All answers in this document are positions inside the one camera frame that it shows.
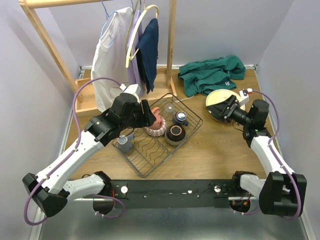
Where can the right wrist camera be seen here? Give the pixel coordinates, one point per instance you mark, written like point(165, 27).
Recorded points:
point(245, 96)

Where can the dark brown bowl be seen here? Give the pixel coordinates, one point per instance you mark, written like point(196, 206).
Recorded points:
point(175, 134)

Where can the black wire dish rack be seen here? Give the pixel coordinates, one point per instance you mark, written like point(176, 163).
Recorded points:
point(148, 153)

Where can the grey blue mug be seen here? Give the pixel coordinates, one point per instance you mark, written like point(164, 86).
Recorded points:
point(124, 143)

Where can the green crumpled garment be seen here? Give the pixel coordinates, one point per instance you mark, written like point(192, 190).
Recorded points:
point(206, 76)

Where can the navy blue garment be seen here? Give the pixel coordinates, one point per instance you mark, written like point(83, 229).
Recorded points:
point(147, 54)

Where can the white tank top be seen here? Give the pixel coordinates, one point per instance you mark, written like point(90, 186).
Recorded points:
point(110, 58)

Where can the black base bar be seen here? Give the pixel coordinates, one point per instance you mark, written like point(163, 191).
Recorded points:
point(176, 193)

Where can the wooden hanger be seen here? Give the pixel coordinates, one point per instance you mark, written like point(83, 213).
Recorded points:
point(129, 53)

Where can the pink ceramic mug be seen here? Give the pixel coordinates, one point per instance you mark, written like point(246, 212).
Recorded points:
point(158, 119)

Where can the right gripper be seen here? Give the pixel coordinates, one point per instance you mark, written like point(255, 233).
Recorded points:
point(220, 110)

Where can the cream round plate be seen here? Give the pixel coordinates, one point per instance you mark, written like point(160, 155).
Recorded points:
point(220, 95)

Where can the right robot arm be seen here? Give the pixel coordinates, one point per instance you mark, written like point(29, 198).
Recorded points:
point(282, 193)

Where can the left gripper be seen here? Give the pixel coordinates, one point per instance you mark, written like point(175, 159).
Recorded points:
point(144, 113)

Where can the red white patterned bowl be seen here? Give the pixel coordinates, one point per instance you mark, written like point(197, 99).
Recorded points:
point(157, 132)

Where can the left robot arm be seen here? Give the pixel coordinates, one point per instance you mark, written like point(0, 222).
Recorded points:
point(51, 188)

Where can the blue wire hanger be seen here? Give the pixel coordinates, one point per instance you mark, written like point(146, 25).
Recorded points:
point(107, 15)

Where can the clear glass cup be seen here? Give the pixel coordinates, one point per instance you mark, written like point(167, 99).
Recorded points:
point(168, 111)

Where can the dark red rimmed plate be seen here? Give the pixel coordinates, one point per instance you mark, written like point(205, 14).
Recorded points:
point(211, 116)

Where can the lavender garment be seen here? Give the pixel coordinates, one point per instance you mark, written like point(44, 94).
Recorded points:
point(133, 70)

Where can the dark blue teacup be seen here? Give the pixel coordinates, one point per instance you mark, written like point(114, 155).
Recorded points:
point(180, 118)

